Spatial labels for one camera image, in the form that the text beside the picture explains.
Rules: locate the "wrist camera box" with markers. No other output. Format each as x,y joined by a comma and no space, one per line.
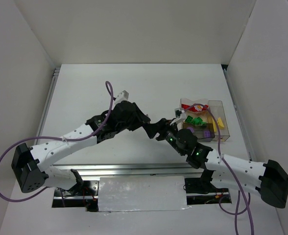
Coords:
123,96
180,116

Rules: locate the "clear plastic container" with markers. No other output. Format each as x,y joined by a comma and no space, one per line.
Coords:
192,103

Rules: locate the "white taped panel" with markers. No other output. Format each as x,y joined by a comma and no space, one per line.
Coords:
140,194

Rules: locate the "green square lego brick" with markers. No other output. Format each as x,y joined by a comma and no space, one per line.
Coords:
197,121
189,119

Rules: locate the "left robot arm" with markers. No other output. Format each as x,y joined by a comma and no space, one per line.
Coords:
33,166

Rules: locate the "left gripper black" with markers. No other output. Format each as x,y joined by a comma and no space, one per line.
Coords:
141,117

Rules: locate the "tall smoky plastic container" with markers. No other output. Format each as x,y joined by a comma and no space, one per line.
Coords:
217,109

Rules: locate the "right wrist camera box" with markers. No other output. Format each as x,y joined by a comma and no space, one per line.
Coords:
180,116

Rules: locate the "yellow half round lego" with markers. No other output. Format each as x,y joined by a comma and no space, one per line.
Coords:
220,123

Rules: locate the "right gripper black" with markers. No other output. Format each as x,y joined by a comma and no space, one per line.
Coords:
164,130

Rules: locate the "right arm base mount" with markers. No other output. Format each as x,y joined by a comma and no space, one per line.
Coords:
201,191

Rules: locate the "aluminium front rail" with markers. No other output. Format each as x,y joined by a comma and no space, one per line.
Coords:
131,169

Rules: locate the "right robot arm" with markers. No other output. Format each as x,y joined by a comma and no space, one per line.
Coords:
268,180

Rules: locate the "amber plastic container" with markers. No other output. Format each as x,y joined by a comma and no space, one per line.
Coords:
203,115

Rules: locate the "purple sloped lego brick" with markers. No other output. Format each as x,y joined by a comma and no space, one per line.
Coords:
206,134

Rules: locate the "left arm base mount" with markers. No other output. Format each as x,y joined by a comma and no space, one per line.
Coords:
87,198

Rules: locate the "red curved lego brick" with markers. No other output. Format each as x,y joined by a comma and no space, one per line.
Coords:
185,106

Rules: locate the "red flower lego piece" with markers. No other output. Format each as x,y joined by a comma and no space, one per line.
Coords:
197,108

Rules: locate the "small red lego brick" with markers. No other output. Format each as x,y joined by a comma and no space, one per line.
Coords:
205,106

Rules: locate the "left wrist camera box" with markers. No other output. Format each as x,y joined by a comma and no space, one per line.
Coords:
123,96

